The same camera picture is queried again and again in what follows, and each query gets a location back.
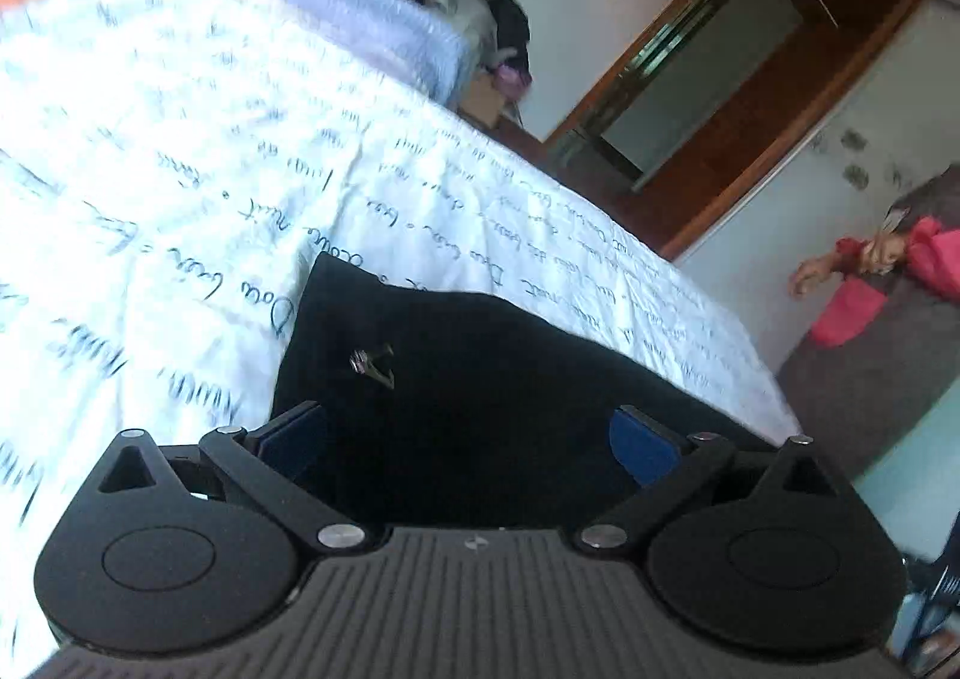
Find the person in pink and grey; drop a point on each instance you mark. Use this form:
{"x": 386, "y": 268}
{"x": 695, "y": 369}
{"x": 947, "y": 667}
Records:
{"x": 885, "y": 348}

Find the white bedsheet with script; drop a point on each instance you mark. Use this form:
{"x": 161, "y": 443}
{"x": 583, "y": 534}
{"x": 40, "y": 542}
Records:
{"x": 171, "y": 168}

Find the black pants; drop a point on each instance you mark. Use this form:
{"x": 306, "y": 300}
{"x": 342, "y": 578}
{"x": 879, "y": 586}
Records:
{"x": 460, "y": 410}

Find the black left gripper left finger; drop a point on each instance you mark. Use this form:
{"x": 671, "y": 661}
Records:
{"x": 180, "y": 548}

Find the wooden door frame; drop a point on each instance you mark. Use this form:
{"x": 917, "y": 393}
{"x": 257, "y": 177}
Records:
{"x": 706, "y": 101}

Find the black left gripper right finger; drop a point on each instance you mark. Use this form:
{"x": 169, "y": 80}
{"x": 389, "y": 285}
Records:
{"x": 768, "y": 553}

